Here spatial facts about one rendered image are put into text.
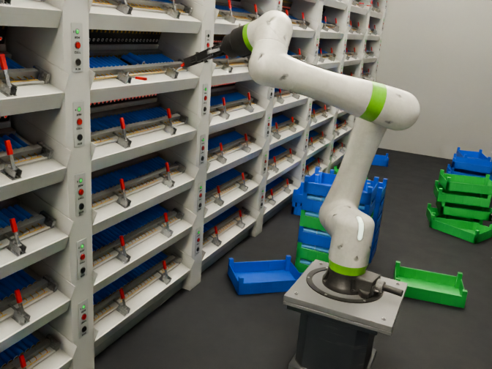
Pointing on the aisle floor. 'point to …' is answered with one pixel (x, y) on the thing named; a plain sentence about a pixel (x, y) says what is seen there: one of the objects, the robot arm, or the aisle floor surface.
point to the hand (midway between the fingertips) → (193, 60)
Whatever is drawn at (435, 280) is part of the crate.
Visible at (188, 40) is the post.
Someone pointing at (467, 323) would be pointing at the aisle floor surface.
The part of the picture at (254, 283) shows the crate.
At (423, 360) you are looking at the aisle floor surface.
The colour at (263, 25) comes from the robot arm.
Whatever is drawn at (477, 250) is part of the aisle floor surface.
